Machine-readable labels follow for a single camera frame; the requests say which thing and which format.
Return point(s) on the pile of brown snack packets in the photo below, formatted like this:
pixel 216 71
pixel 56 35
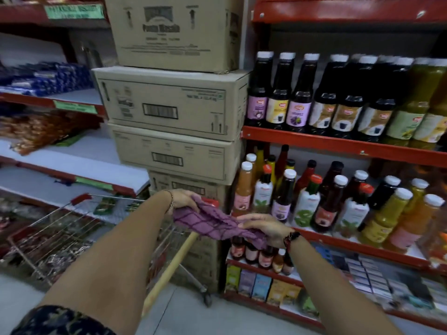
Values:
pixel 38 130

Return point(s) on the person's right fingers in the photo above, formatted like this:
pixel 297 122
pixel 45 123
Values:
pixel 251 223

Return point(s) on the wooden stick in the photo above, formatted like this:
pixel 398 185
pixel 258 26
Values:
pixel 167 273

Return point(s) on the flat barcode cardboard carton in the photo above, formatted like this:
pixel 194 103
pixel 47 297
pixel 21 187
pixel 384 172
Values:
pixel 174 155

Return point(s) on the person's left hand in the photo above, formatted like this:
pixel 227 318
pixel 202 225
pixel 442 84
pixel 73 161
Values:
pixel 181 198

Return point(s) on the large green shelf label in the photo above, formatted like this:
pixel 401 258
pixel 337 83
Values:
pixel 74 12

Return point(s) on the person's right forearm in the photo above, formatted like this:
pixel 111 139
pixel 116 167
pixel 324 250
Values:
pixel 331 293

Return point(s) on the row of dark syrup bottles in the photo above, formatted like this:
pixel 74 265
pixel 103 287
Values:
pixel 326 101

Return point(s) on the white shelf rack, red edges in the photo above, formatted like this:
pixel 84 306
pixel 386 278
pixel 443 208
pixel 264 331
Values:
pixel 87 170

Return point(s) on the plain cardboard carton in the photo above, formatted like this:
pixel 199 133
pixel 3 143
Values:
pixel 206 263

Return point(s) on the small dark sauce bottle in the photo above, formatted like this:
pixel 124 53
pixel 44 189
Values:
pixel 287 266
pixel 266 258
pixel 238 249
pixel 278 263
pixel 251 254

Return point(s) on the green juice bottle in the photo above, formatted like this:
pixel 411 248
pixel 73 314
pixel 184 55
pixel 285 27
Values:
pixel 433 125
pixel 408 111

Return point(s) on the pile of packets in cart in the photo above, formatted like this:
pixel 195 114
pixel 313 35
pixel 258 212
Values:
pixel 52 256

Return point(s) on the group of assorted drink bottles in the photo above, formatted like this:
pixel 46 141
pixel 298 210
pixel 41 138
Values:
pixel 328 202

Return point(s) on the stack of white flat boxes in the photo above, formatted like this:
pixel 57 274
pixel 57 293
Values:
pixel 384 279

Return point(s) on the pile of blue packets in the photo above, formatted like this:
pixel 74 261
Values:
pixel 45 78

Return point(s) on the tall printed cardboard carton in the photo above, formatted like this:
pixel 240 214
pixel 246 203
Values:
pixel 174 34

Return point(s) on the person's left fingers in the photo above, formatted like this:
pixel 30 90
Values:
pixel 192 201

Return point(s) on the person's right hand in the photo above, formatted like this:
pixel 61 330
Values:
pixel 270 228

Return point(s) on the person's left forearm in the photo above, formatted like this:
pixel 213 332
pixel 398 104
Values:
pixel 115 261

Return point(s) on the small barcode cardboard carton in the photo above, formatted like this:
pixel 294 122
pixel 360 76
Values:
pixel 195 186

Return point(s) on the wide barcode cardboard carton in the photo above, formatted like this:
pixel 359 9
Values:
pixel 167 104

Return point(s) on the red metal shelf rack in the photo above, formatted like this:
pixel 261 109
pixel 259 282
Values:
pixel 349 146

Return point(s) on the dark floral sleeve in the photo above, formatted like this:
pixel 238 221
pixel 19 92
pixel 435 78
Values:
pixel 59 322

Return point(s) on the row of colourful small boxes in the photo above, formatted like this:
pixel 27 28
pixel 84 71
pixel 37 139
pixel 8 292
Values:
pixel 262 287

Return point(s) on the purple checked cloth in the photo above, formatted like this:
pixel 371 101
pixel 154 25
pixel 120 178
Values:
pixel 213 223

